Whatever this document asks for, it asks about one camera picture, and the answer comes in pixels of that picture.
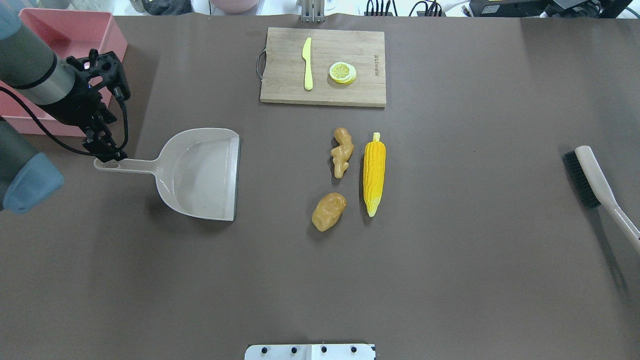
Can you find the dark grey cloth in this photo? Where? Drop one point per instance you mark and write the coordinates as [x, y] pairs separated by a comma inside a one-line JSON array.
[[167, 7]]

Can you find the brown ginger root toy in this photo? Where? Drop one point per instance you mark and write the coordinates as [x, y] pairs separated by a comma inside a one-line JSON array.
[[342, 153]]

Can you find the beige hand brush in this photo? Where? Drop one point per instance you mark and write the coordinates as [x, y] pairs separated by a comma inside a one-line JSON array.
[[593, 189]]

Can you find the beige plastic dustpan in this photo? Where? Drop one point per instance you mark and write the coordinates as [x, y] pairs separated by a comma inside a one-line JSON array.
[[196, 172]]

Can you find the brown potato toy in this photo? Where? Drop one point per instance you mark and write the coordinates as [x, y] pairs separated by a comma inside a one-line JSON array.
[[328, 211]]

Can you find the yellow plastic knife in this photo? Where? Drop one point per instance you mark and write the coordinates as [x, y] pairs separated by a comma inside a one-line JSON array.
[[308, 71]]

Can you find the yellow corn cob toy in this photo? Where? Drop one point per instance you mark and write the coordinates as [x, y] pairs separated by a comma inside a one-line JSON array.
[[374, 173]]

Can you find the wooden cutting board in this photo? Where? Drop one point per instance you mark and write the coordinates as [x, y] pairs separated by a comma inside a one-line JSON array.
[[283, 75]]

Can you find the yellow lemon slice toy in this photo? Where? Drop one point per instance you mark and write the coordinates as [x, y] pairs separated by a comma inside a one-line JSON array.
[[342, 73]]

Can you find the white robot base pillar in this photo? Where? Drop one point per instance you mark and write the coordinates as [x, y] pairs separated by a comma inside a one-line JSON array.
[[316, 351]]

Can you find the pink plastic bin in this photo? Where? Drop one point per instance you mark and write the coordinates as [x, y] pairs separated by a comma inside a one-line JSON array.
[[68, 33]]

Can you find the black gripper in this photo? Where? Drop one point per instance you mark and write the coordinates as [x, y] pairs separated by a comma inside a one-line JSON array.
[[80, 106]]

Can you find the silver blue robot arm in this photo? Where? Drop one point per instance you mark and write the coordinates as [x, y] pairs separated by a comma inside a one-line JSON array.
[[31, 68]]

